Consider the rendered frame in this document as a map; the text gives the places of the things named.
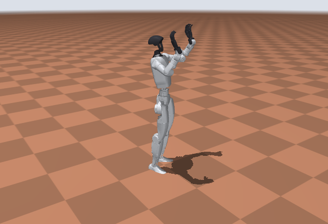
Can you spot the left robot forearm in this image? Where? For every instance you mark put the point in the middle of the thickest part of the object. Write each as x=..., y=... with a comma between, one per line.
x=188, y=48

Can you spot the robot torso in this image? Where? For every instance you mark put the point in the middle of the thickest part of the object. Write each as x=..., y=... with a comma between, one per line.
x=161, y=81

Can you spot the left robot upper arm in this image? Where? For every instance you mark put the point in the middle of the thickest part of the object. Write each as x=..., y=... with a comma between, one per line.
x=169, y=56

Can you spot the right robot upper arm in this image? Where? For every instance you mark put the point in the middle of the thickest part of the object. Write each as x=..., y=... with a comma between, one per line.
x=157, y=65

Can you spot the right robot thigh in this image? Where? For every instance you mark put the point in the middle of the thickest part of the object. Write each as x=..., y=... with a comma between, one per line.
x=163, y=119

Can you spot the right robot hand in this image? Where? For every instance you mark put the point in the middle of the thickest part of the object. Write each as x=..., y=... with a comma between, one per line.
x=174, y=43

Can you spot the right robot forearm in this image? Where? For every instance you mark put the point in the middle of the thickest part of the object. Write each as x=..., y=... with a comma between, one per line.
x=173, y=62

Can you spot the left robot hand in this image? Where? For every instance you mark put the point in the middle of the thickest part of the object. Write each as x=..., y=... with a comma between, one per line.
x=189, y=33

